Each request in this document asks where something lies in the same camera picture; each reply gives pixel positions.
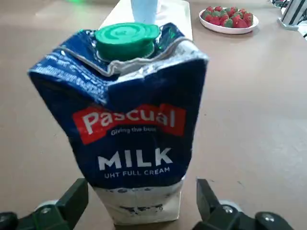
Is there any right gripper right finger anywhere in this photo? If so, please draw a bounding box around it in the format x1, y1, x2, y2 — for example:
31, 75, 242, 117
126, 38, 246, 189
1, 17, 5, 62
191, 177, 298, 230

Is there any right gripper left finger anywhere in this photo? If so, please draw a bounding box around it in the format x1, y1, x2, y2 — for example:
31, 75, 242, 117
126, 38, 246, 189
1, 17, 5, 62
0, 177, 89, 230

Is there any blue white milk carton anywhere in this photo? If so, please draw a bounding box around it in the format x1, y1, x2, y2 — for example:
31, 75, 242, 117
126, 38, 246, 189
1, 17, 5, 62
27, 21, 209, 227

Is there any white rectangular tray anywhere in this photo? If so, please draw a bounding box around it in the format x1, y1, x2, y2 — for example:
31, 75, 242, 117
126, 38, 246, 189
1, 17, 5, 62
99, 0, 194, 42

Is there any blue cup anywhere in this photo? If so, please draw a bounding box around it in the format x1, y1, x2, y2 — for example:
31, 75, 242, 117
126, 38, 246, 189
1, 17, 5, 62
130, 0, 159, 25

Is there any white round plate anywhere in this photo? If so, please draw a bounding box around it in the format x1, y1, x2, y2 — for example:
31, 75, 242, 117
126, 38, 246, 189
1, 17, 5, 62
199, 6, 260, 34

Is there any red strawberries heap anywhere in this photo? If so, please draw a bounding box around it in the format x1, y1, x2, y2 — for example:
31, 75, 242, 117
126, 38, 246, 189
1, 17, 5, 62
202, 6, 254, 28

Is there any aluminium frame post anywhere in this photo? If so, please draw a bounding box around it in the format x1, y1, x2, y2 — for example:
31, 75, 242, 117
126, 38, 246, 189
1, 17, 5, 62
278, 0, 307, 30

